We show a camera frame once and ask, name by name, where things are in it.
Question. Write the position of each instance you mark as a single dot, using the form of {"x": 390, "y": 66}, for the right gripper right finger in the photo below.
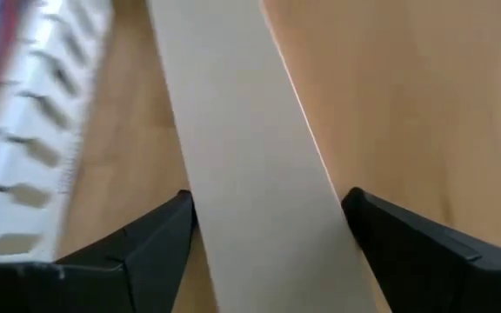
{"x": 429, "y": 261}

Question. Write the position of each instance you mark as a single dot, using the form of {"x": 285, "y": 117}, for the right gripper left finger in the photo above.
{"x": 137, "y": 261}

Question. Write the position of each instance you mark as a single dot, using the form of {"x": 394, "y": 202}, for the white plastic strip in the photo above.
{"x": 250, "y": 152}

